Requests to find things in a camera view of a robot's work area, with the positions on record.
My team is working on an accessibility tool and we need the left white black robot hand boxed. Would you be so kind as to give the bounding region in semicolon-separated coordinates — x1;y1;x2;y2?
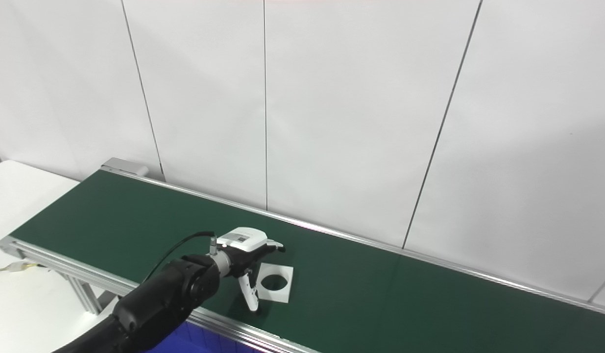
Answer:
217;227;286;313

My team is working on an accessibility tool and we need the white square part with hole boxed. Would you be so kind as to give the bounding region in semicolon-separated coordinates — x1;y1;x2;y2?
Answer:
255;263;294;303

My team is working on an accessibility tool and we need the blue bin with white parts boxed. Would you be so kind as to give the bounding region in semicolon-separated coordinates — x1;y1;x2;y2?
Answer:
145;321;264;353

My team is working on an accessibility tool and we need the green conveyor belt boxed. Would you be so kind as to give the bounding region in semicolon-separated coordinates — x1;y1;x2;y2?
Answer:
0;157;605;353
11;169;605;353

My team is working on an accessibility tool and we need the aluminium conveyor leg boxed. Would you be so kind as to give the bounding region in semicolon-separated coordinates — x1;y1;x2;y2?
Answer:
62;272;105;315

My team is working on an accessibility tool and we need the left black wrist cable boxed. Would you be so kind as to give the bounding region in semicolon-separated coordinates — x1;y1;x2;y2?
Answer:
142;231;218;285

